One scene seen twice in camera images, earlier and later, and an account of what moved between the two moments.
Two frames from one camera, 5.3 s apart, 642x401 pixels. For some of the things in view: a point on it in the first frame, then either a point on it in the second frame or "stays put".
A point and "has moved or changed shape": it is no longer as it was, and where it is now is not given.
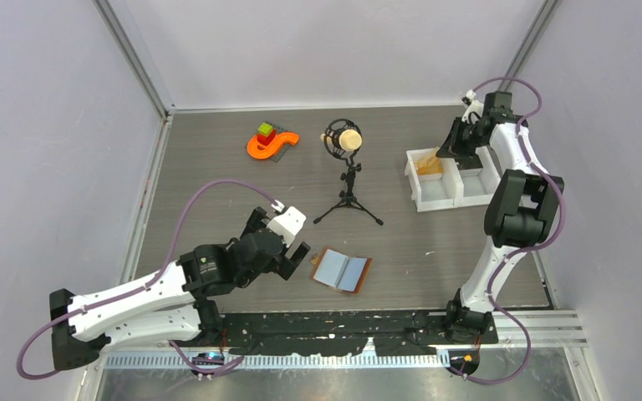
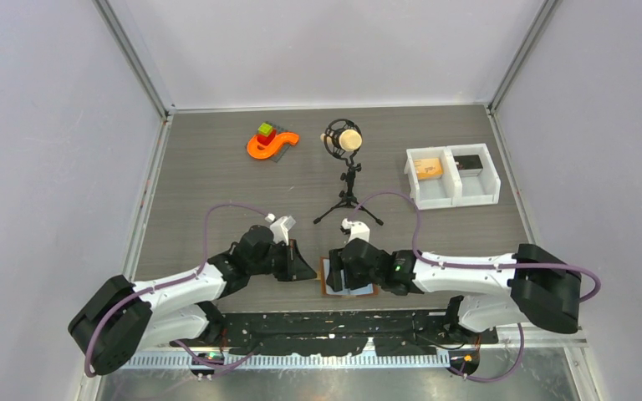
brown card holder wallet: x=360 y=283 has moved or changed shape
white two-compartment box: x=454 y=187 stays put
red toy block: x=266 y=139 stays put
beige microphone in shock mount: x=343 y=138 stays put
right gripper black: x=451 y=147 -> x=334 y=278
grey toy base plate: x=277 y=129 stays put
